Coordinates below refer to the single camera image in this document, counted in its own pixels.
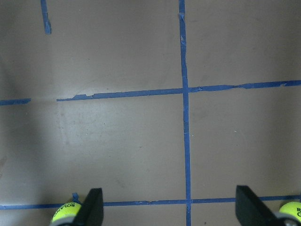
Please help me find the brown paper table cover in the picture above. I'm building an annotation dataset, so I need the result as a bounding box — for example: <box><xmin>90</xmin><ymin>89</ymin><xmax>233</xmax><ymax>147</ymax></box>
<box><xmin>0</xmin><ymin>0</ymin><xmax>301</xmax><ymax>226</ymax></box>

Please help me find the centre tennis ball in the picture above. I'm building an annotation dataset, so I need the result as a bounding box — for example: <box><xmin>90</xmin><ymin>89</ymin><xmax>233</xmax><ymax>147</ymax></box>
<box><xmin>51</xmin><ymin>202</ymin><xmax>81</xmax><ymax>223</ymax></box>

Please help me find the tennis ball near right base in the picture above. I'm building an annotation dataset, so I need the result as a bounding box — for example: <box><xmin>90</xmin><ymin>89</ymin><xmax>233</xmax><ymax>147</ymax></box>
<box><xmin>279</xmin><ymin>202</ymin><xmax>301</xmax><ymax>220</ymax></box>

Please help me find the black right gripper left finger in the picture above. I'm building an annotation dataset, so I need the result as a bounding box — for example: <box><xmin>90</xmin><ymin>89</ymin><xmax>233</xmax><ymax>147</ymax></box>
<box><xmin>71</xmin><ymin>188</ymin><xmax>104</xmax><ymax>226</ymax></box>

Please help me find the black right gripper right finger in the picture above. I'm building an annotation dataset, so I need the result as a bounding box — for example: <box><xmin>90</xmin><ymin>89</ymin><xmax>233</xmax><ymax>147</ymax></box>
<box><xmin>235</xmin><ymin>186</ymin><xmax>282</xmax><ymax>226</ymax></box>

